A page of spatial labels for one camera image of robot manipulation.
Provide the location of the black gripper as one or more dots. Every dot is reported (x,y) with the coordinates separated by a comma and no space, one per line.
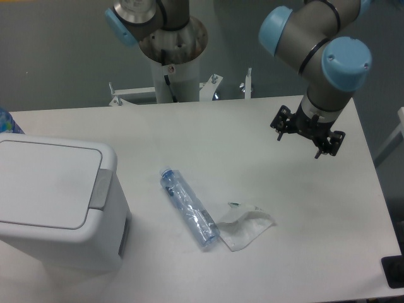
(311,123)

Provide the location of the white push-lid trash can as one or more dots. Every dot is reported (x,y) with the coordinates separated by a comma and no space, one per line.
(62,202)

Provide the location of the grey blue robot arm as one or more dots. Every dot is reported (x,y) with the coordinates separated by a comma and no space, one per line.
(308,40)

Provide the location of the crumpled clear plastic wrapper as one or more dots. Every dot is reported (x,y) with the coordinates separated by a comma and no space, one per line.
(242,224)

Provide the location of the clear plastic water bottle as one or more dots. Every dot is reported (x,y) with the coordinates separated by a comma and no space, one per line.
(197,218)

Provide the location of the black device at table corner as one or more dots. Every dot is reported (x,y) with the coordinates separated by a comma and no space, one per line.
(393,270)

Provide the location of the blue labelled bottle at edge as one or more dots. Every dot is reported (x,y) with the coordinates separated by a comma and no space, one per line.
(8,124)

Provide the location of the white frame at right edge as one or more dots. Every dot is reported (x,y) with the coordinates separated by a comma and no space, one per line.
(391,142)

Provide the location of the white metal base frame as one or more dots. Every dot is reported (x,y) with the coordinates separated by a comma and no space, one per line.
(206,92)

